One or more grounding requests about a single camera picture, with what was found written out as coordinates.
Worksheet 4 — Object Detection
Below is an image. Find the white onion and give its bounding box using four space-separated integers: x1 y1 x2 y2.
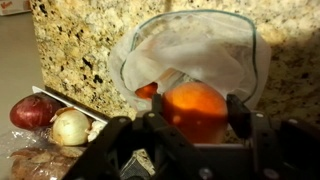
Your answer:
49 107 92 147

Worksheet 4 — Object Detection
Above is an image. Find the red onion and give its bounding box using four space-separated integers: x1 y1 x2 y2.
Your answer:
9 94 64 131

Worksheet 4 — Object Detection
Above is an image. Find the white cardboard box red print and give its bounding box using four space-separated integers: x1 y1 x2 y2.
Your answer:
0 0 33 17

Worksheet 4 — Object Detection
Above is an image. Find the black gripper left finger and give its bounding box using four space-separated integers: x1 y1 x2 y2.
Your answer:
63 93 164 180

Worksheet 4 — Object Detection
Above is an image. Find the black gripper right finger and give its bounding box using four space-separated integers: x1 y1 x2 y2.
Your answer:
226 94 320 180

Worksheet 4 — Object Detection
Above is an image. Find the white garlic bulb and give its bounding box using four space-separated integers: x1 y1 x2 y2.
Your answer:
85 119 108 143

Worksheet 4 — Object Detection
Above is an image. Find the bright orange peach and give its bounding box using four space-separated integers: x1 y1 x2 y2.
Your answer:
162 82 230 145

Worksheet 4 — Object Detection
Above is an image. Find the clear bag of bread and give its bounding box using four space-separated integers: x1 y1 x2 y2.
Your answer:
0 128 88 180

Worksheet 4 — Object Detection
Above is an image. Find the clear plastic bag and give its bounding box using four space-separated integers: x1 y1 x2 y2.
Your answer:
108 9 273 113

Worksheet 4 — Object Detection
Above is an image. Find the dark red peach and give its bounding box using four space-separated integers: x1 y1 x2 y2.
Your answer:
134 82 159 101

